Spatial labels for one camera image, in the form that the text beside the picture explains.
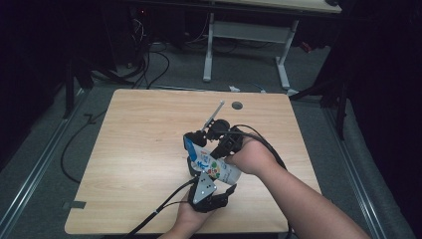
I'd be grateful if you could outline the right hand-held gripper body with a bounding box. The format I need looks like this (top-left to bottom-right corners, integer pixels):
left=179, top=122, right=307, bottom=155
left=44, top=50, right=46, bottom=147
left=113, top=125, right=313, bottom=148
left=200, top=100, right=246, bottom=159

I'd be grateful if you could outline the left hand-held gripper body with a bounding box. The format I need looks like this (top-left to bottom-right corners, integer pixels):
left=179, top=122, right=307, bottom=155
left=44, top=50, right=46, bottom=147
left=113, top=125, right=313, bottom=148
left=187, top=170, right=231, bottom=214

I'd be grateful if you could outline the blue and white pouch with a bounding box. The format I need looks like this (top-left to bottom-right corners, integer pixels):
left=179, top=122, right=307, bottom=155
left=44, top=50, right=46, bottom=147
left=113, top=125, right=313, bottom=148
left=183, top=135, right=243, bottom=186

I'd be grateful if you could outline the person's left hand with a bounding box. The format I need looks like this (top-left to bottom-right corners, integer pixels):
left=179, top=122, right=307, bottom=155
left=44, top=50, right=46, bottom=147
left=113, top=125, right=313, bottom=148
left=174, top=198, right=217, bottom=236

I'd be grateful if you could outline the person's right hand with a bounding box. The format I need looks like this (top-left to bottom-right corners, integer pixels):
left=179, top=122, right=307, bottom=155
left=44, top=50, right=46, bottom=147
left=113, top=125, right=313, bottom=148
left=224, top=133, right=279, bottom=177

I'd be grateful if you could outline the black metal stand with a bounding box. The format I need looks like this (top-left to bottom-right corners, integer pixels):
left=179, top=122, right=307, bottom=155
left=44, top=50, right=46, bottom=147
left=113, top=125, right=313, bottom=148
left=62, top=59, right=95, bottom=120
left=289, top=63, right=350, bottom=141

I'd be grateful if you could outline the grey tape strip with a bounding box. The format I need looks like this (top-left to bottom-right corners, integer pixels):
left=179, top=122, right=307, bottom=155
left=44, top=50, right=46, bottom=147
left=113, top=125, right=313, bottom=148
left=62, top=200, right=87, bottom=211

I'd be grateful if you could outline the right hand-held gripper black cable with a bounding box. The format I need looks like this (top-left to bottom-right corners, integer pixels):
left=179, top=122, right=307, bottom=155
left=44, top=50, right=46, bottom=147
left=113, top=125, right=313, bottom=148
left=214, top=123, right=294, bottom=239

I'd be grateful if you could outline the hand-held gripper black cable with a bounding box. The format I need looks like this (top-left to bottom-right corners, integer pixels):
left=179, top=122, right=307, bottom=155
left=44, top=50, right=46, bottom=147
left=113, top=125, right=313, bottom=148
left=121, top=177, right=201, bottom=239
left=214, top=123, right=294, bottom=239

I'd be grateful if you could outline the left hand-held gripper black cable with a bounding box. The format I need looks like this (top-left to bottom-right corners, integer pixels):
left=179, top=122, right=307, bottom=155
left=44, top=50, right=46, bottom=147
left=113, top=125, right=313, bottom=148
left=121, top=177, right=201, bottom=239

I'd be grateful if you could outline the bundle of black floor cables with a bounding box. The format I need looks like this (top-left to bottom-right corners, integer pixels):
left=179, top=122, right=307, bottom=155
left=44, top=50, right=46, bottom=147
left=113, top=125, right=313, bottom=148
left=127, top=16, right=171, bottom=91

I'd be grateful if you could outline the desk with white metal frame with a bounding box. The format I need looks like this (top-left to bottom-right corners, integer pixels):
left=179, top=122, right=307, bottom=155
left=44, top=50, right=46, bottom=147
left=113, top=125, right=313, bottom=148
left=202, top=0, right=343, bottom=92

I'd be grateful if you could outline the long black floor cable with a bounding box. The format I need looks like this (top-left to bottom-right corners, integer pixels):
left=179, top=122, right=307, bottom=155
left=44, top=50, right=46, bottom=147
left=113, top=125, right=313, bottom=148
left=60, top=109, right=108, bottom=184

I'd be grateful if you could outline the metal floor rail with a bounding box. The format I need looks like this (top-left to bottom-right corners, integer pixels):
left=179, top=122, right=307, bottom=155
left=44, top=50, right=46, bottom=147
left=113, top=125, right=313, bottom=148
left=321, top=105, right=388, bottom=239
left=0, top=89, right=90, bottom=235

